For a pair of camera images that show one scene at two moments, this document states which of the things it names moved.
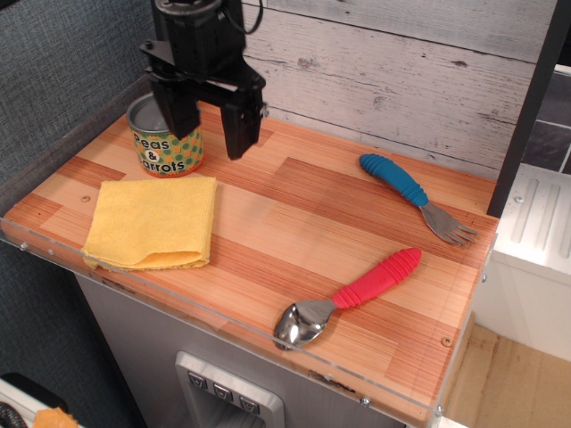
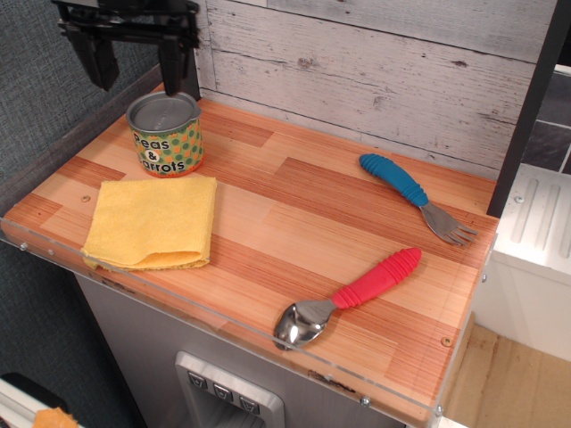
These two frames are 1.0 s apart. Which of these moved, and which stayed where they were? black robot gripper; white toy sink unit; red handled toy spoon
Moved: black robot gripper
Stayed: red handled toy spoon; white toy sink unit
